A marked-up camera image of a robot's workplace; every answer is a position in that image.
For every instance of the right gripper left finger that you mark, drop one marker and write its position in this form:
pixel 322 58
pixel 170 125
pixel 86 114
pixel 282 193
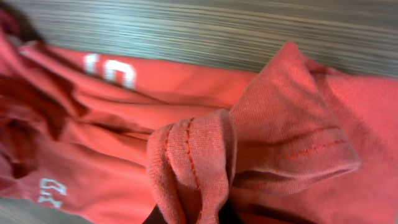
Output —
pixel 155 217

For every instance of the red soccer t-shirt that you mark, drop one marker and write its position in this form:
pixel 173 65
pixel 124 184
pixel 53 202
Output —
pixel 108 138

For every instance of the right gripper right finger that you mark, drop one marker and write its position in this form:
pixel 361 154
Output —
pixel 227 214

